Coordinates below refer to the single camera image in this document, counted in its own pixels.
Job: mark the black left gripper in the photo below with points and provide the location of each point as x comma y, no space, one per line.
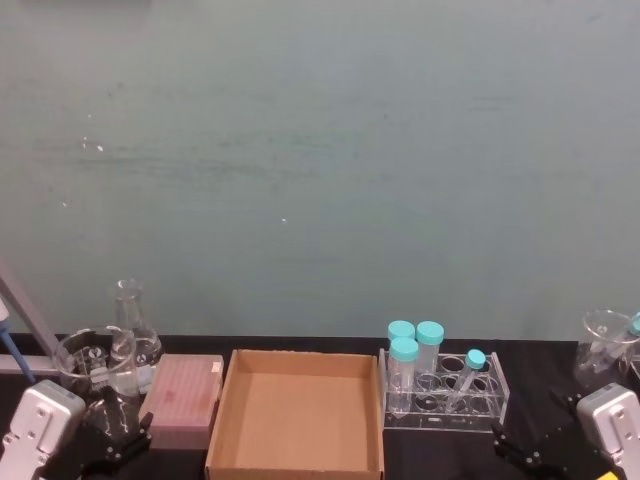
95,462

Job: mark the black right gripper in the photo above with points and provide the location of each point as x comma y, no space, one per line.
565,457

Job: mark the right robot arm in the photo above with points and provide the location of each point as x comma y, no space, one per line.
607,430

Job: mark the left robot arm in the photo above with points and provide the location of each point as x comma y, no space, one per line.
35,430

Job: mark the black table cloth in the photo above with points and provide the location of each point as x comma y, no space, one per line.
540,360

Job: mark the pink pipette tip box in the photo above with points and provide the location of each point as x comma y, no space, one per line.
182,400

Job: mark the wide clear glass beaker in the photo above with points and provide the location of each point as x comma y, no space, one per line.
95,365

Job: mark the small teal-capped plastic tube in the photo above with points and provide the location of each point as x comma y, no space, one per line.
467,377

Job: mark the clear glass conical flask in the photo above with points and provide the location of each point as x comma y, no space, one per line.
137,340

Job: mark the clear acrylic tube rack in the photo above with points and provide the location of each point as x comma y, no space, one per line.
450,405

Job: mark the clear beaker holding tube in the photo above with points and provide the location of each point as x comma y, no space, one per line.
600,350

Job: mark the white and blue pipette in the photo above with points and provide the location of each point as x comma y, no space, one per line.
12,350

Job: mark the large teal-capped plastic tube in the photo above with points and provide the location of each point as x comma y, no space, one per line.
430,350
400,331
404,375

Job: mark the teal-capped tube in beaker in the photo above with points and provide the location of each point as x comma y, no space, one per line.
635,325

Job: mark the shallow brown cardboard tray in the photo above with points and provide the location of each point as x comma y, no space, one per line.
295,415

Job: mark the grey metal stand frame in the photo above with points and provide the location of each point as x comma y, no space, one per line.
30,315

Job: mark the pale green wall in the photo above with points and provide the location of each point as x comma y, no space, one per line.
320,165

